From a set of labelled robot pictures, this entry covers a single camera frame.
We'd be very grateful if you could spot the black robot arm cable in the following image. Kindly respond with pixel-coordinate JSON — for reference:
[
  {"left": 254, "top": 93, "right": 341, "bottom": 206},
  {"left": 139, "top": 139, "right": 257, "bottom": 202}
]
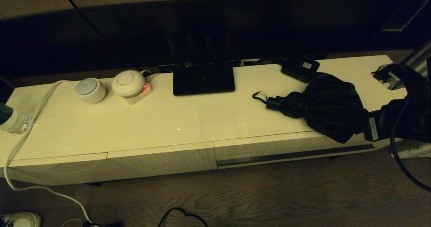
[{"left": 390, "top": 96, "right": 431, "bottom": 192}]

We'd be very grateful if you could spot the grey pleated curtain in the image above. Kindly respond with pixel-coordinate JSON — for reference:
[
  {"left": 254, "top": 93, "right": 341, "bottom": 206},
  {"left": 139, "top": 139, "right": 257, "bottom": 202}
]
[{"left": 402, "top": 40, "right": 431, "bottom": 76}]

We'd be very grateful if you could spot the white sneaker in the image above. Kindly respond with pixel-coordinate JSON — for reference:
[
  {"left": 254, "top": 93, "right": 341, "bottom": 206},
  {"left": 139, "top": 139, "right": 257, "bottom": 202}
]
[{"left": 0, "top": 212, "right": 41, "bottom": 227}]

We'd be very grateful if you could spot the thin black wall cable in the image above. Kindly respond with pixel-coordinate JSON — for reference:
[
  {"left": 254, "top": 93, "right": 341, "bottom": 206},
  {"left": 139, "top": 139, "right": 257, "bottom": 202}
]
[{"left": 57, "top": 0, "right": 143, "bottom": 71}]

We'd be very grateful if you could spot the black umbrella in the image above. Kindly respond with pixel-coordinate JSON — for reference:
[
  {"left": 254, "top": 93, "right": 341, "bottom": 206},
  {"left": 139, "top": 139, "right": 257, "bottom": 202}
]
[{"left": 253, "top": 72, "right": 369, "bottom": 144}]

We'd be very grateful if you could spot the black television base plate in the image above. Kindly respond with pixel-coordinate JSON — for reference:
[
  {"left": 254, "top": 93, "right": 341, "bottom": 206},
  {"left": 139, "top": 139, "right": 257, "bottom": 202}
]
[{"left": 173, "top": 61, "right": 235, "bottom": 96}]

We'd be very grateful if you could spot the white dome shaped device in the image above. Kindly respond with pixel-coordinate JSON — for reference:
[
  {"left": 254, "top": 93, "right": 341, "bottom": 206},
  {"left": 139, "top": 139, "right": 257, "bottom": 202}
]
[{"left": 111, "top": 70, "right": 146, "bottom": 98}]

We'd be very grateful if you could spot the clear plastic water bottle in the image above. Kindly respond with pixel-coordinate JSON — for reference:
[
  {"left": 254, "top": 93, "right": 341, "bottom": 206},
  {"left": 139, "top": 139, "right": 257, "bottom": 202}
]
[{"left": 0, "top": 101, "right": 32, "bottom": 134}]

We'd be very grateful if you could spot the black set-top box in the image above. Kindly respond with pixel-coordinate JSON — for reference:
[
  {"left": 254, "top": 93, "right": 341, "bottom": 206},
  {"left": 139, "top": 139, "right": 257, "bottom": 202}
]
[{"left": 281, "top": 57, "right": 320, "bottom": 83}]

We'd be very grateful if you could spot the white power strip red light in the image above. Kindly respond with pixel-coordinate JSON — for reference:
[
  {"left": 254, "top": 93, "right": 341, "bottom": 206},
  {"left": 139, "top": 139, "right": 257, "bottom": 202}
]
[{"left": 123, "top": 82, "right": 153, "bottom": 105}]

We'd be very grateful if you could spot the black flat television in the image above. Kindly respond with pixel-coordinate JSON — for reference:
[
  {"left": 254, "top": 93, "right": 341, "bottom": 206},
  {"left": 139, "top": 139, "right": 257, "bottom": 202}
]
[{"left": 0, "top": 0, "right": 431, "bottom": 79}]

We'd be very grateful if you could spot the white ribbed cabinet front panel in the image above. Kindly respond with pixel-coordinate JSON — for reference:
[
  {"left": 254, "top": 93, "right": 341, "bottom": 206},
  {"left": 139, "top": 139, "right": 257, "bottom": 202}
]
[
  {"left": 107, "top": 142, "right": 218, "bottom": 180},
  {"left": 0, "top": 153, "right": 109, "bottom": 186}
]

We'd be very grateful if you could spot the white round speaker grey top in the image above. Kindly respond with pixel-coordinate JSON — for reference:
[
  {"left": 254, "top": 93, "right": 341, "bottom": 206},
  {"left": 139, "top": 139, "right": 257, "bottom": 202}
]
[{"left": 74, "top": 78, "right": 106, "bottom": 103}]

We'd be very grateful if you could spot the white drawer with dark handle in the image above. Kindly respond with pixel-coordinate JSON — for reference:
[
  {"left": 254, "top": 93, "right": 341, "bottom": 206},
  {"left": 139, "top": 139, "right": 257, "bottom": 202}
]
[{"left": 214, "top": 133, "right": 404, "bottom": 169}]

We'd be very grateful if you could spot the black floor cable with connector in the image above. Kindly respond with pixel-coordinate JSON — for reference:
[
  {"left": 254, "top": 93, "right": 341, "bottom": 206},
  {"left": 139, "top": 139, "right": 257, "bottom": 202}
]
[{"left": 158, "top": 207, "right": 209, "bottom": 227}]

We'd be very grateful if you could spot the white fluted cabinet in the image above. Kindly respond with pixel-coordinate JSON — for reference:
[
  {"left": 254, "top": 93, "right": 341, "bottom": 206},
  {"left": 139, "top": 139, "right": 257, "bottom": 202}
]
[{"left": 0, "top": 55, "right": 431, "bottom": 186}]

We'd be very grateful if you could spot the white power cable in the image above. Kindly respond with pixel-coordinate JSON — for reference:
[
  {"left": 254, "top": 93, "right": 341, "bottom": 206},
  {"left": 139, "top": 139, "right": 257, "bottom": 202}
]
[{"left": 3, "top": 80, "right": 93, "bottom": 227}]

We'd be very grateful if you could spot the white sheer curtain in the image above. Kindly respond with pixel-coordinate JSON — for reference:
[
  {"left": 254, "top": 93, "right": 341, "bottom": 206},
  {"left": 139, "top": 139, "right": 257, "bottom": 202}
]
[{"left": 391, "top": 138, "right": 431, "bottom": 159}]

